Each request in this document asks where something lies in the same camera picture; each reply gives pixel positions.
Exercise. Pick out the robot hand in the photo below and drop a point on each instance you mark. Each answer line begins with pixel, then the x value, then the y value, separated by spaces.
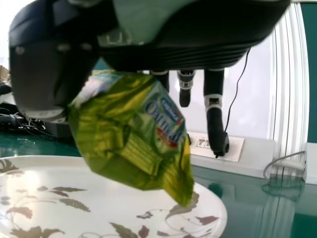
pixel 173 37

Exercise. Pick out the yellow-green biscuit packet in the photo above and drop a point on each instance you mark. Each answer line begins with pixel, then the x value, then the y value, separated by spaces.
pixel 128 138

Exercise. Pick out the plate with brown leaf pattern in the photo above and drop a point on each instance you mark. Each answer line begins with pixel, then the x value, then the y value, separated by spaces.
pixel 74 215

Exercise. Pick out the black box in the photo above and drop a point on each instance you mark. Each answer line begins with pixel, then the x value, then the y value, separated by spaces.
pixel 58 130

